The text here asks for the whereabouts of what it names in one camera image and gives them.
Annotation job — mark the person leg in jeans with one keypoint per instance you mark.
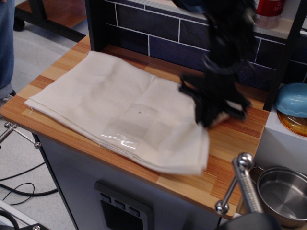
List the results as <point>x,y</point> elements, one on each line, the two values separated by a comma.
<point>7,9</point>

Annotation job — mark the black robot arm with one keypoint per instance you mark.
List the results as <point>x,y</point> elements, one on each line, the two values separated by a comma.
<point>231,39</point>

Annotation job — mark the clear tape patch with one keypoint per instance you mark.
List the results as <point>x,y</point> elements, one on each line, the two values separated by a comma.
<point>125,132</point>

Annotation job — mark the orange transparent bowl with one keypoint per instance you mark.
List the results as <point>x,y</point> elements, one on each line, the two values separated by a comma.
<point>296,125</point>

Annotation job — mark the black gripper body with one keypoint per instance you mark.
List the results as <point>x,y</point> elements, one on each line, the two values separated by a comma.
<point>217,88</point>

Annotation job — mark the grey oven control panel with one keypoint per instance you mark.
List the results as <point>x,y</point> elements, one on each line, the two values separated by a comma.
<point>120,211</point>

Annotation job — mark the blue plastic bowl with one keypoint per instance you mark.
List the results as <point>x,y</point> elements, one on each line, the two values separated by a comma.
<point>291,100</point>

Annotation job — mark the black shelf post left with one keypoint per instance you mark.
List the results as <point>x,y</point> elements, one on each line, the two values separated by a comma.
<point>97,27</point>

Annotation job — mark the grey sneaker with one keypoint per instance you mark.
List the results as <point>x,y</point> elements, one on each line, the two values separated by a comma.
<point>4,100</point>

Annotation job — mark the red label plastic bottle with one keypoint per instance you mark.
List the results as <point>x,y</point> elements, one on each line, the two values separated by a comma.
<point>268,13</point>

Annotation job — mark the stainless steel pot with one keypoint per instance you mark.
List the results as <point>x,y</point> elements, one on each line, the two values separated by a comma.
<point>283,193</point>

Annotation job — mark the cream cloth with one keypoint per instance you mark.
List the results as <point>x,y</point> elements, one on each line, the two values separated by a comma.
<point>103,86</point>

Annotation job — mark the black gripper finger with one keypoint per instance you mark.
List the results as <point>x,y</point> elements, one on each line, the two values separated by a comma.
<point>207,113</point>

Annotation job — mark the wooden cart with black frame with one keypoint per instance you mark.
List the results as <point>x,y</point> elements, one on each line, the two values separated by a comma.
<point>57,16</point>

